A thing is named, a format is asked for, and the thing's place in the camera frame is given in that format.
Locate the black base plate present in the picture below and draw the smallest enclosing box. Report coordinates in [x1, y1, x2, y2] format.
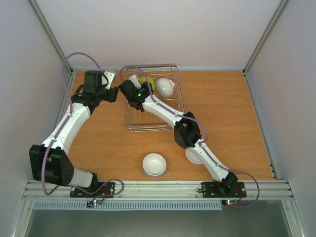
[197, 181, 247, 198]
[70, 182, 116, 198]

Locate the white ceramic bowl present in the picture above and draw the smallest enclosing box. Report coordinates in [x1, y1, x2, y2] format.
[156, 78, 175, 98]

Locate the grey slotted cable duct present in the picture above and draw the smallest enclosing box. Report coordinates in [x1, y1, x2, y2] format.
[33, 200, 222, 211]

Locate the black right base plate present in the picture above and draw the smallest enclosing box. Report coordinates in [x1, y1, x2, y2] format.
[197, 181, 247, 198]

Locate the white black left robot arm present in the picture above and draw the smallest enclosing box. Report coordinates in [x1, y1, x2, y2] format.
[29, 70, 118, 197]

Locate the aluminium front rail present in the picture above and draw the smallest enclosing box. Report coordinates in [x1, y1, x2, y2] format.
[22, 180, 294, 200]

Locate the silver wire dish rack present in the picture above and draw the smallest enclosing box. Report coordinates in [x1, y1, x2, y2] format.
[125, 64, 185, 132]

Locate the small circuit board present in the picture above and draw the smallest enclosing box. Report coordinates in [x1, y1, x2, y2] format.
[222, 199, 239, 206]
[86, 200, 102, 208]

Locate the green white bowl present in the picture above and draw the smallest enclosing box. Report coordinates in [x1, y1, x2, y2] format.
[137, 76, 156, 92]

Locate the left small circuit board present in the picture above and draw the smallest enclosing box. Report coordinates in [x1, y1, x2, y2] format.
[86, 200, 102, 208]

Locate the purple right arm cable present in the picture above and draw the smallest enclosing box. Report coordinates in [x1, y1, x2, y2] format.
[119, 65, 260, 209]

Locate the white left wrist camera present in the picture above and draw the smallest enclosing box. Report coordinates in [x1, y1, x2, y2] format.
[101, 71, 116, 89]

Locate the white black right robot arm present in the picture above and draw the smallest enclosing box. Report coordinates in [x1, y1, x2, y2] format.
[118, 80, 238, 197]

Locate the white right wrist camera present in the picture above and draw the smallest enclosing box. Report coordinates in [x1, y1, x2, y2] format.
[128, 74, 141, 89]

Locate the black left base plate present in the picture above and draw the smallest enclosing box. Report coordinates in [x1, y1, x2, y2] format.
[70, 182, 116, 198]

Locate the right small circuit board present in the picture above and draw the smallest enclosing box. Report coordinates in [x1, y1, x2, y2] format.
[222, 199, 239, 206]

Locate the white bowl front centre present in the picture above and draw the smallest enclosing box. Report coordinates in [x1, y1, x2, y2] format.
[142, 153, 167, 177]

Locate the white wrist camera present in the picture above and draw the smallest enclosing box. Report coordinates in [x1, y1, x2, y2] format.
[128, 74, 141, 89]
[101, 71, 116, 89]

